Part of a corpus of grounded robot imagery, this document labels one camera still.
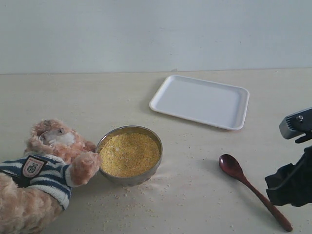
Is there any dark brown wooden spoon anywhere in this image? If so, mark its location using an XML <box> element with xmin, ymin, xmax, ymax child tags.
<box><xmin>218</xmin><ymin>154</ymin><xmax>293</xmax><ymax>232</ymax></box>

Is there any tan plush teddy bear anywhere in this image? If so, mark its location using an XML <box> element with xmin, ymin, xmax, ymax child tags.
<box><xmin>0</xmin><ymin>119</ymin><xmax>101</xmax><ymax>234</ymax></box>

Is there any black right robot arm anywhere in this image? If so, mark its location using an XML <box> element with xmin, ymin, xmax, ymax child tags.
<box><xmin>265</xmin><ymin>146</ymin><xmax>312</xmax><ymax>207</ymax></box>

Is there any steel bowl of yellow grain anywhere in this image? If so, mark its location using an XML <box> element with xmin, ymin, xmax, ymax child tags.
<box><xmin>95</xmin><ymin>125</ymin><xmax>163</xmax><ymax>186</ymax></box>

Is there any white rectangular foam tray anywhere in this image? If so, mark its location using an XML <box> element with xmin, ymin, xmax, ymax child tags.
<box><xmin>149</xmin><ymin>75</ymin><xmax>250</xmax><ymax>131</ymax></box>

